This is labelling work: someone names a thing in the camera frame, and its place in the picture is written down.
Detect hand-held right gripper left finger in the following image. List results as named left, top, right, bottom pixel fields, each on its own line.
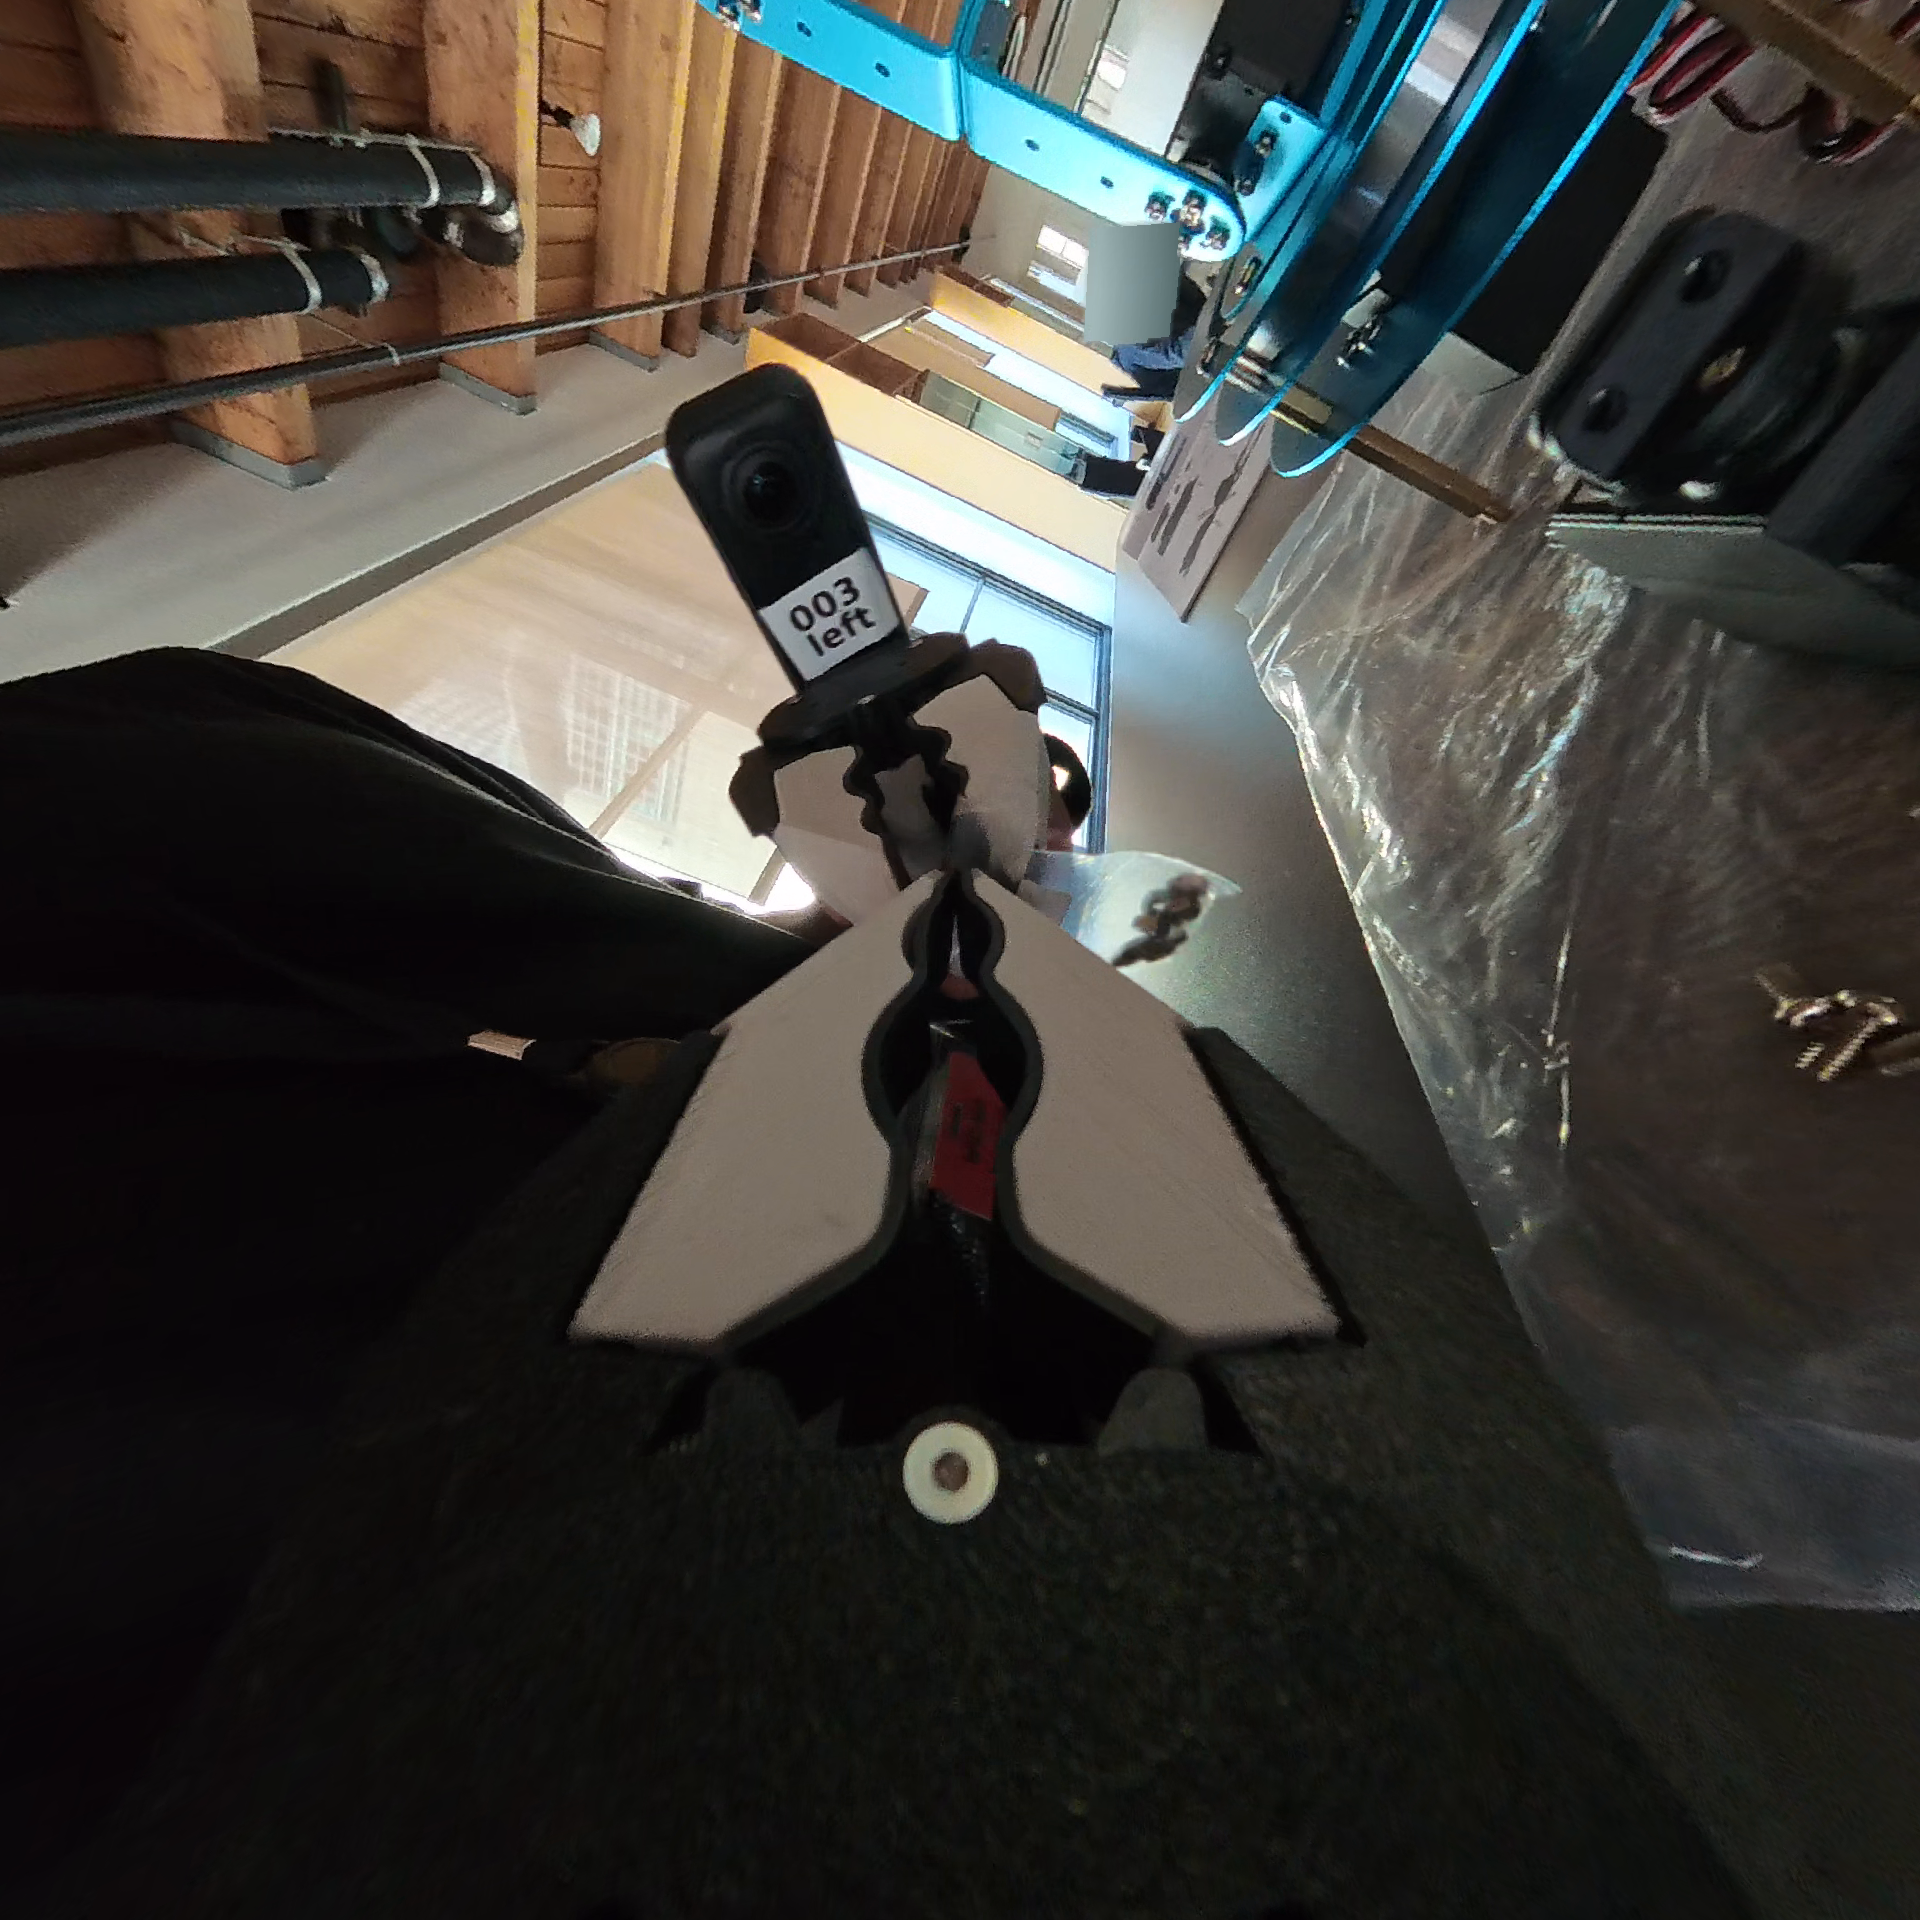
left=570, top=877, right=962, bottom=1357

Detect large glass window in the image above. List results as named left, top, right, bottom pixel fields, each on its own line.
left=270, top=450, right=1120, bottom=918

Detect black servo motor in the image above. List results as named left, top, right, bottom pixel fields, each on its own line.
left=1530, top=211, right=1920, bottom=644

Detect person's left hand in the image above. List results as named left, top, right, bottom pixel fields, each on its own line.
left=1041, top=734, right=1103, bottom=902

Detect loose silver screws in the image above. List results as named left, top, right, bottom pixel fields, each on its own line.
left=1754, top=966, right=1920, bottom=1083

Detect blue toy robot arm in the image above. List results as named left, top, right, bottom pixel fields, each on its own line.
left=695, top=0, right=1920, bottom=525

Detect person's black clothing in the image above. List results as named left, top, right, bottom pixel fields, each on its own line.
left=0, top=644, right=842, bottom=1920

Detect large clear plastic bag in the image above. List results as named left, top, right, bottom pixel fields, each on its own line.
left=1236, top=361, right=1920, bottom=1615

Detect red lanyard card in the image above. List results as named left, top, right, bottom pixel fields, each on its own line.
left=914, top=1042, right=1014, bottom=1225

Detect assembly instruction manual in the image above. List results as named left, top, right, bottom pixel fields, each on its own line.
left=1116, top=435, right=1247, bottom=625

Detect red white servo cable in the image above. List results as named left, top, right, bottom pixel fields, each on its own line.
left=1641, top=0, right=1920, bottom=164

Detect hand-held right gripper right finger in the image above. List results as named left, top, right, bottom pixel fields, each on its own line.
left=964, top=883, right=1343, bottom=1351

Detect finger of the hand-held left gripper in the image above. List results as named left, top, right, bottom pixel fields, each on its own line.
left=896, top=672, right=1055, bottom=888
left=731, top=732, right=924, bottom=931

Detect thin metal ceiling rail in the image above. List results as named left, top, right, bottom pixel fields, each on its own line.
left=0, top=225, right=991, bottom=453

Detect black ceiling pipe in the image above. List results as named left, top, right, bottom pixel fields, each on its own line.
left=0, top=247, right=396, bottom=324
left=0, top=127, right=523, bottom=270

